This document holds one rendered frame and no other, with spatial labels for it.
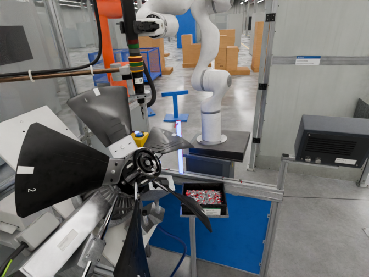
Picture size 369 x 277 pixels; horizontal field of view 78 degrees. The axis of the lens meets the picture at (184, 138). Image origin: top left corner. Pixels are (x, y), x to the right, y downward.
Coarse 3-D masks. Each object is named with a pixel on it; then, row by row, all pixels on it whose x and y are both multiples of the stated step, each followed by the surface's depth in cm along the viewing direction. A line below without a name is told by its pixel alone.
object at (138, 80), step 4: (132, 72) 72; (136, 72) 71; (140, 72) 72; (132, 76) 73; (136, 76) 72; (140, 76) 72; (136, 80) 72; (140, 80) 73; (136, 84) 73; (140, 84) 73; (136, 88) 74; (140, 88) 74; (136, 92) 75; (140, 92) 74; (140, 100) 76; (144, 100) 77
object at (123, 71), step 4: (120, 68) 70; (124, 68) 70; (128, 68) 70; (120, 72) 70; (124, 72) 70; (128, 72) 71; (124, 76) 71; (128, 76) 71; (128, 80) 72; (128, 84) 72; (132, 84) 73; (128, 88) 73; (132, 88) 73; (128, 92) 74; (132, 92) 74; (144, 92) 75; (148, 92) 75; (132, 96) 74; (136, 96) 73; (140, 96) 73; (144, 96) 73; (148, 96) 75
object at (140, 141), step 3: (144, 132) 133; (147, 132) 133; (132, 135) 131; (135, 135) 130; (144, 135) 130; (147, 135) 132; (135, 138) 127; (138, 138) 126; (141, 138) 126; (144, 138) 129; (135, 141) 127; (138, 141) 126; (141, 141) 126; (144, 141) 130; (138, 144) 127; (141, 144) 126; (138, 147) 128
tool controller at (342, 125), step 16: (304, 128) 93; (320, 128) 92; (336, 128) 91; (352, 128) 90; (368, 128) 89; (304, 144) 97; (320, 144) 95; (336, 144) 92; (352, 144) 90; (368, 144) 88; (304, 160) 103; (320, 160) 98; (336, 160) 98; (352, 160) 95
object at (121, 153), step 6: (126, 138) 81; (132, 138) 81; (114, 144) 80; (120, 144) 80; (126, 144) 80; (132, 144) 80; (114, 150) 80; (120, 150) 80; (126, 150) 80; (132, 150) 80; (114, 156) 79; (120, 156) 79
